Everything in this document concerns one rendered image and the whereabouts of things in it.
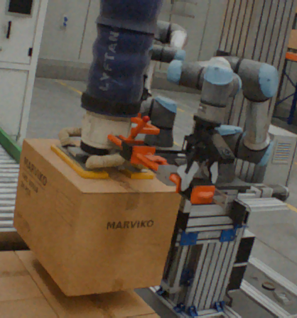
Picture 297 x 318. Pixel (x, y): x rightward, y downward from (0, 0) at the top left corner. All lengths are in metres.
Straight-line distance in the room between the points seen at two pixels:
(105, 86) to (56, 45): 10.01
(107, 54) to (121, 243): 0.66
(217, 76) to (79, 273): 0.84
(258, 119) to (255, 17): 0.58
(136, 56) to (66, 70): 10.03
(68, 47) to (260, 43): 9.70
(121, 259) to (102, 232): 0.15
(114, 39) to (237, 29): 0.82
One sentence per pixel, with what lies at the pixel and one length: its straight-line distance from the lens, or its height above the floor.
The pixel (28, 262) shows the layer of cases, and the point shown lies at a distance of 2.35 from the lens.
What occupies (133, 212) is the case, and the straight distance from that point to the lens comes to 1.84.
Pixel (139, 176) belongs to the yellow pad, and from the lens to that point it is 1.94.
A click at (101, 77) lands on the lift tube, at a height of 1.41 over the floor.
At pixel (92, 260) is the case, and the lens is 1.84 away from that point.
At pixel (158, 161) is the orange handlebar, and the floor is 1.21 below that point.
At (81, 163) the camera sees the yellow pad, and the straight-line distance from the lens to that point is 1.92.
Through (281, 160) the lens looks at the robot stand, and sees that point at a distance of 2.71.
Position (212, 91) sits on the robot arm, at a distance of 1.45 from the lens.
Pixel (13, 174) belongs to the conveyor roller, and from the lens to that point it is 3.42.
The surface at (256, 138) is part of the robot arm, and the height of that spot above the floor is 1.27.
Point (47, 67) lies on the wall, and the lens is 11.73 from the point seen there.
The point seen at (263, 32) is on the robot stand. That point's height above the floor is 1.70.
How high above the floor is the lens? 1.64
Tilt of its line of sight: 15 degrees down
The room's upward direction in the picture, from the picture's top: 12 degrees clockwise
